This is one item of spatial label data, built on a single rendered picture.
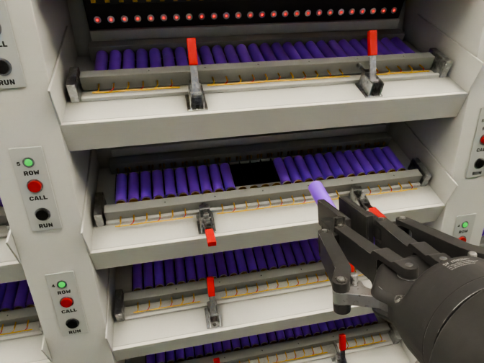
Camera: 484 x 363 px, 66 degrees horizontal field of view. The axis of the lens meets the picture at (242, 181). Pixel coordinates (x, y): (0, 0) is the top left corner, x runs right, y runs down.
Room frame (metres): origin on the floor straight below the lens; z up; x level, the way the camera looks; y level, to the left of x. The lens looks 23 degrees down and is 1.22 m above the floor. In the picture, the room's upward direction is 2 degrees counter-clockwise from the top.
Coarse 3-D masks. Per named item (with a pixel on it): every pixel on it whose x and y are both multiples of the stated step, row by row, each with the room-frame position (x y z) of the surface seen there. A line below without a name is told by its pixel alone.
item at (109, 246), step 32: (352, 128) 0.73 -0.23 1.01; (384, 128) 0.75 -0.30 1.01; (96, 160) 0.64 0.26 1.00; (256, 160) 0.69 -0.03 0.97; (416, 160) 0.66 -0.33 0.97; (96, 192) 0.59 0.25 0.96; (416, 192) 0.62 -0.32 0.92; (448, 192) 0.59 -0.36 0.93; (96, 224) 0.53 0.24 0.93; (128, 224) 0.53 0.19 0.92; (160, 224) 0.53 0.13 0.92; (192, 224) 0.54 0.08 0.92; (224, 224) 0.54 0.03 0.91; (256, 224) 0.54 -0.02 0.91; (288, 224) 0.54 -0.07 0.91; (96, 256) 0.48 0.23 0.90; (128, 256) 0.50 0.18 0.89; (160, 256) 0.51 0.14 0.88
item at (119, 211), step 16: (352, 176) 0.62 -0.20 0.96; (368, 176) 0.62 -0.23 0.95; (384, 176) 0.62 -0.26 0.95; (400, 176) 0.63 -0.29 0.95; (416, 176) 0.63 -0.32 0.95; (224, 192) 0.57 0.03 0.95; (240, 192) 0.57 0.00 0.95; (256, 192) 0.58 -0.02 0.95; (272, 192) 0.58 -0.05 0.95; (288, 192) 0.58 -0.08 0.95; (304, 192) 0.59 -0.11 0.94; (336, 192) 0.60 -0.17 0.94; (384, 192) 0.60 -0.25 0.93; (112, 208) 0.53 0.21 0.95; (128, 208) 0.53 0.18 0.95; (144, 208) 0.54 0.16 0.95; (160, 208) 0.54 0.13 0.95; (176, 208) 0.55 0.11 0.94; (192, 208) 0.56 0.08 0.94; (256, 208) 0.56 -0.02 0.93
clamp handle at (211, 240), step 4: (204, 216) 0.52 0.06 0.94; (208, 216) 0.52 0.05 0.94; (204, 220) 0.52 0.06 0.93; (208, 220) 0.52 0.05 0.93; (204, 224) 0.51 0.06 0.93; (208, 224) 0.51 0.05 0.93; (208, 228) 0.49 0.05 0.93; (208, 232) 0.48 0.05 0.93; (212, 232) 0.48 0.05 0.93; (208, 236) 0.47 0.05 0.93; (212, 236) 0.47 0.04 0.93; (208, 240) 0.46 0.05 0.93; (212, 240) 0.46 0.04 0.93; (208, 244) 0.45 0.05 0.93; (212, 244) 0.46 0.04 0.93
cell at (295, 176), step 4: (288, 156) 0.67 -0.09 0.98; (284, 160) 0.67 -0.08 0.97; (288, 160) 0.66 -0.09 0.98; (292, 160) 0.67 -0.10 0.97; (284, 164) 0.67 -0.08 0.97; (288, 164) 0.65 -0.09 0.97; (292, 164) 0.65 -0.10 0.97; (288, 168) 0.65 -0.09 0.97; (292, 168) 0.64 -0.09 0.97; (296, 168) 0.64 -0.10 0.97; (288, 172) 0.64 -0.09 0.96; (292, 172) 0.63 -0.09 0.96; (296, 172) 0.63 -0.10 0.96; (292, 176) 0.63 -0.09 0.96; (296, 176) 0.62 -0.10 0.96; (300, 176) 0.63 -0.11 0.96; (292, 180) 0.62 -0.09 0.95; (296, 180) 0.62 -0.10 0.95; (300, 180) 0.62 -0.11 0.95
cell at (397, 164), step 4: (384, 148) 0.71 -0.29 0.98; (388, 148) 0.70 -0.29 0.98; (384, 152) 0.70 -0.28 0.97; (388, 152) 0.70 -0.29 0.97; (392, 152) 0.70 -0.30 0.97; (388, 156) 0.69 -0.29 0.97; (392, 156) 0.68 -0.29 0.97; (396, 156) 0.69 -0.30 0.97; (392, 160) 0.68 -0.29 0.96; (396, 160) 0.67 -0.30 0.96; (392, 164) 0.67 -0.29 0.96; (396, 164) 0.66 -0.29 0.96; (400, 164) 0.66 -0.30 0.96; (396, 168) 0.66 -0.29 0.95; (400, 168) 0.66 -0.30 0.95; (404, 168) 0.66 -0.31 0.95
